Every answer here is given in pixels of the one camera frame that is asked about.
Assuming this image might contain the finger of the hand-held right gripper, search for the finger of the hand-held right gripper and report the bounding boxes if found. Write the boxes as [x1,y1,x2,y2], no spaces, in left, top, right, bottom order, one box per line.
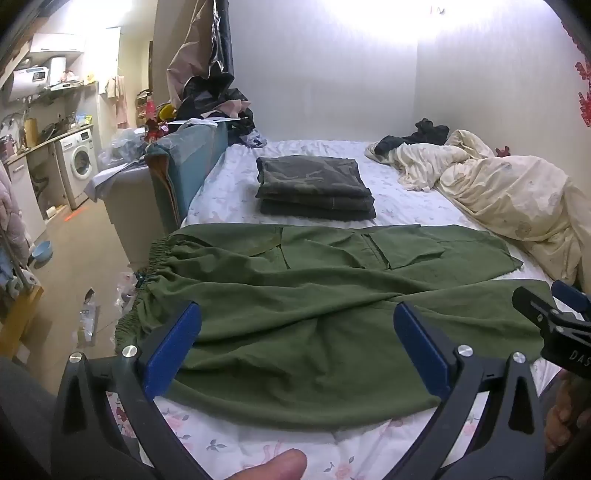
[551,280,591,319]
[512,285,591,339]

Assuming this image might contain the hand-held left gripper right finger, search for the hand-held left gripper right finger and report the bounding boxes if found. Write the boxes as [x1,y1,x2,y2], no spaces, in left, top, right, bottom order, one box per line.
[383,302,548,480]

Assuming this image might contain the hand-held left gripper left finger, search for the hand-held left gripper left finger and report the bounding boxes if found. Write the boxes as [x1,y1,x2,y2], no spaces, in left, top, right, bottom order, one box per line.
[51,301,218,480]

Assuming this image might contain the green pants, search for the green pants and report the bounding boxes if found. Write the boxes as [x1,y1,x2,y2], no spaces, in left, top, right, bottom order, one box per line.
[115,223,561,432]

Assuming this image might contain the folded dark grey pants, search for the folded dark grey pants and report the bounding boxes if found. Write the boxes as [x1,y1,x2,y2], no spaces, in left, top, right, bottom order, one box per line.
[259,202,378,221]

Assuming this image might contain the folded camouflage pants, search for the folded camouflage pants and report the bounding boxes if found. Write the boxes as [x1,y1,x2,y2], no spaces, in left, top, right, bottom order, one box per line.
[255,156,376,210]

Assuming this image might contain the person's right hand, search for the person's right hand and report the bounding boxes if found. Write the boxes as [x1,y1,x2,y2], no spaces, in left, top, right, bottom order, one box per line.
[545,373,583,455]

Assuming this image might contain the person's left hand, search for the person's left hand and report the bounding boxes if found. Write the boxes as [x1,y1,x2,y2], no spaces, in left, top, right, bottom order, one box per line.
[229,449,308,480]

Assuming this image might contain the clear plastic bottle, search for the clear plastic bottle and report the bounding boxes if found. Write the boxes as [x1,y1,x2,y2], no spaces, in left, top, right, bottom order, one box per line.
[76,288,100,347]

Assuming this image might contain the cream duvet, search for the cream duvet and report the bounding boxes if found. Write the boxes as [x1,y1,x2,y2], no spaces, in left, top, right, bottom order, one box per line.
[365,129,591,287]

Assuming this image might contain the grey storage box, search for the grey storage box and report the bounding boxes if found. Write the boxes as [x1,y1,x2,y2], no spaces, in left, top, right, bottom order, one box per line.
[84,161,160,268]

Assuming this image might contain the yellow wooden stool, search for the yellow wooden stool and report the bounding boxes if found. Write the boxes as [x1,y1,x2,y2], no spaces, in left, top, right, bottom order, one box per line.
[0,284,44,361]

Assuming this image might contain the person's left leg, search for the person's left leg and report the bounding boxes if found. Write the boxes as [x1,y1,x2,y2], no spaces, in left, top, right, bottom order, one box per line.
[0,357,61,480]

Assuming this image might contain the blue bowl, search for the blue bowl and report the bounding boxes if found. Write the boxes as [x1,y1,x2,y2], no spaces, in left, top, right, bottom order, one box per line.
[30,240,54,266]

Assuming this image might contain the floral white bed sheet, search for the floral white bed sheet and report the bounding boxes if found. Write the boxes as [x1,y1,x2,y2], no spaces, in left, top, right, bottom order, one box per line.
[106,138,591,480]

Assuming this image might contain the teal storage box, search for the teal storage box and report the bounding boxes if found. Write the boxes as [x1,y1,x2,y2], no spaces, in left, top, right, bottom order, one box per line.
[145,121,229,232]

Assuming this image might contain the black garment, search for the black garment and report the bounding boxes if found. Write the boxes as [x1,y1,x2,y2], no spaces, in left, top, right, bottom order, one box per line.
[374,117,451,155]

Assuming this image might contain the pink padded jacket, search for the pink padded jacket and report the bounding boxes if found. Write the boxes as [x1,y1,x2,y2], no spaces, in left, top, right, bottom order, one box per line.
[0,161,31,266]

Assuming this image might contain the white washing machine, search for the white washing machine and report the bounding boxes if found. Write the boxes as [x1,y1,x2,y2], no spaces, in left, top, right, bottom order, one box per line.
[55,129,100,210]

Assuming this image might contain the clear plastic bag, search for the clear plastic bag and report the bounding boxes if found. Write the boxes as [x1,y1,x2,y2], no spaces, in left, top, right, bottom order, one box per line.
[98,128,148,169]

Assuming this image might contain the kitchen counter cabinet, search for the kitchen counter cabinet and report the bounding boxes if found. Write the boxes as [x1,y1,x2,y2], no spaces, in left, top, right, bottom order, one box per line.
[0,122,100,241]

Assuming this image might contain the white paper sheet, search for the white paper sheet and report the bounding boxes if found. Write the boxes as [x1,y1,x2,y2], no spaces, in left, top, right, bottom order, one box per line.
[175,117,241,129]

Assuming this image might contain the hanging pink towel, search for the hanging pink towel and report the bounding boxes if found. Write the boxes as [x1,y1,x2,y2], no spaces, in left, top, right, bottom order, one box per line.
[105,75,129,129]

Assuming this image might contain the pile of dark clothes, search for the pile of dark clothes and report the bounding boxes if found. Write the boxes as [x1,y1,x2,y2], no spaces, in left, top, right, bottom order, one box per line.
[175,74,269,148]

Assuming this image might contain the hanging garment cover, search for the hanging garment cover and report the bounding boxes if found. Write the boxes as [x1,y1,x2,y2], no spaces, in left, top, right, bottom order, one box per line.
[166,0,234,107]

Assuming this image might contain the white water heater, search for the white water heater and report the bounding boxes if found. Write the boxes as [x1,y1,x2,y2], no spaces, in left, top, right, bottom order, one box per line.
[2,67,51,102]

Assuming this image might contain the red wall decoration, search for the red wall decoration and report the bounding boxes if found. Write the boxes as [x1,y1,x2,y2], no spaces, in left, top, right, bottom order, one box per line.
[574,60,591,127]

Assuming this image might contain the white wall cabinet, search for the white wall cabinet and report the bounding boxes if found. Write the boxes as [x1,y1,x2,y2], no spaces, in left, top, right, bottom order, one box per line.
[28,32,87,58]

